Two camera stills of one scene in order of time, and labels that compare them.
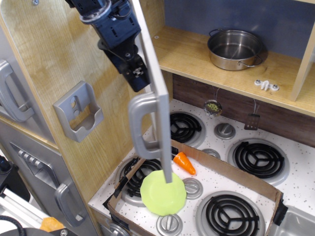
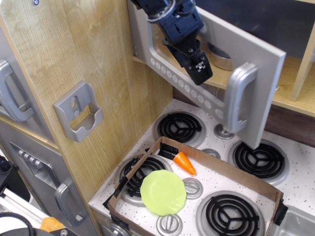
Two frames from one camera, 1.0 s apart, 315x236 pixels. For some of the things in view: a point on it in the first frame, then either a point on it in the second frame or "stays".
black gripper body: [116, 26] -> [181, 23]
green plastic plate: [161, 198] stays
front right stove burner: [230, 213] stays
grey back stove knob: [224, 131] stays
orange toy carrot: [181, 159] stays
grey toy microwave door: [158, 103] -> [248, 103]
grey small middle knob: [212, 152] stays
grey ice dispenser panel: [42, 170] stays
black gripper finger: [137, 73] -> [199, 69]
